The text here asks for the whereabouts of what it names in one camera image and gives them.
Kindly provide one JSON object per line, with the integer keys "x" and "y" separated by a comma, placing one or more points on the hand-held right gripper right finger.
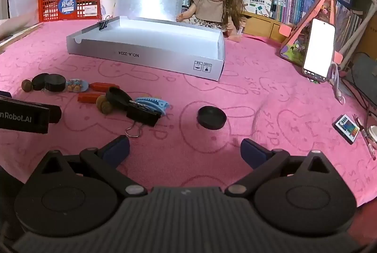
{"x": 253, "y": 154}

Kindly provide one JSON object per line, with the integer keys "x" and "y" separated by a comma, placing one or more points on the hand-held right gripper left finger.
{"x": 115, "y": 149}

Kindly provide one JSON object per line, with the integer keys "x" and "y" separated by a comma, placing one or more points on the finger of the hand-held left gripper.
{"x": 5, "y": 94}
{"x": 54, "y": 114}

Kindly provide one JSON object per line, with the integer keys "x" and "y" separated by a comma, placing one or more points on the bear-print hair clip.
{"x": 77, "y": 85}

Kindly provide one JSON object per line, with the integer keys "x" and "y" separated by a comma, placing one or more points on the large black binder clip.
{"x": 143, "y": 116}

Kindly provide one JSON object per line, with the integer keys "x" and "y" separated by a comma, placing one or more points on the blue shark hair clip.
{"x": 153, "y": 104}

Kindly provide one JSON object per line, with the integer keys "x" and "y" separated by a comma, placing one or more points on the silver cardboard box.
{"x": 147, "y": 49}

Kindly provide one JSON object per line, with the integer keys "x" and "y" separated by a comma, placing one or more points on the pink rabbit-print towel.
{"x": 265, "y": 111}

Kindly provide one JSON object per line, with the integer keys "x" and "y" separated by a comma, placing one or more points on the red plastic basket with sticker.
{"x": 53, "y": 7}

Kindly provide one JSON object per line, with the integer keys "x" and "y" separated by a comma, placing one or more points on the small black binder clip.
{"x": 103, "y": 24}

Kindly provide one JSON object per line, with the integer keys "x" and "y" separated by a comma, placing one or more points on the pen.
{"x": 365, "y": 135}

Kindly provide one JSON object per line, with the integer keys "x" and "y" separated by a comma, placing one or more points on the white paper cup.
{"x": 106, "y": 5}

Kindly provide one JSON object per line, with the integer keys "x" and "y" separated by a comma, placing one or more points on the pink cardboard toy house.
{"x": 297, "y": 40}

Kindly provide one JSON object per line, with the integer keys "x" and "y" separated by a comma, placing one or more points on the smartphone with white screen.
{"x": 319, "y": 49}

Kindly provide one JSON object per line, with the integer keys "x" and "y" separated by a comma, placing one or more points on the small pink-capped bottle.
{"x": 241, "y": 30}

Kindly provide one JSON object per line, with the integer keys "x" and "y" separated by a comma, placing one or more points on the wooden drawer organizer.
{"x": 265, "y": 27}

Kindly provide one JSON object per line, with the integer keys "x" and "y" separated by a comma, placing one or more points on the small dark bottle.
{"x": 273, "y": 11}

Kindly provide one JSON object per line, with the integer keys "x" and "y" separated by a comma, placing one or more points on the white pencil-print carton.
{"x": 256, "y": 1}

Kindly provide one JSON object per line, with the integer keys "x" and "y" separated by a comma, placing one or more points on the long-haired baby doll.
{"x": 210, "y": 5}

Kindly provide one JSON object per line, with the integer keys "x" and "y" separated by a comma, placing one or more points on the white tube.
{"x": 358, "y": 32}

